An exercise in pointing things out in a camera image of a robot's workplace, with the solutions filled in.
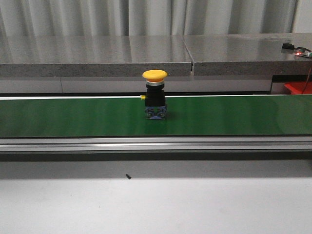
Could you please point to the yellow mushroom push button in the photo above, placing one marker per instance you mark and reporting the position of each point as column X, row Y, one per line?
column 155, row 102

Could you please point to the grey stone slab right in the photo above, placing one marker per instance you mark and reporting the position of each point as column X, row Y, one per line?
column 251, row 54

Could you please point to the grey stone slab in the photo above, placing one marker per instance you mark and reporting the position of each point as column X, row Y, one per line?
column 98, row 56
column 251, row 54

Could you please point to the green conveyor belt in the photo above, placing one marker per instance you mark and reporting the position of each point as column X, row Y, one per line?
column 186, row 116

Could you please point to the grey stone slab left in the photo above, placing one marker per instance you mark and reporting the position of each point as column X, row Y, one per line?
column 98, row 56

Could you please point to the red plastic bin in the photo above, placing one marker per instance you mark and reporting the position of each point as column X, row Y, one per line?
column 297, row 88

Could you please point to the black sensor module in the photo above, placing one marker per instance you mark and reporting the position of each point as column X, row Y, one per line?
column 288, row 46

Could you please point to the green circuit board red LED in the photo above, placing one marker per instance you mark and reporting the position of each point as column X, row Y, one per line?
column 304, row 53

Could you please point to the grey curtain backdrop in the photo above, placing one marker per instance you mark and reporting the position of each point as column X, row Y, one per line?
column 145, row 17

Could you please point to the aluminium conveyor front rail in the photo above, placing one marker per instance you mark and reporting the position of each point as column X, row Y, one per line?
column 159, row 144

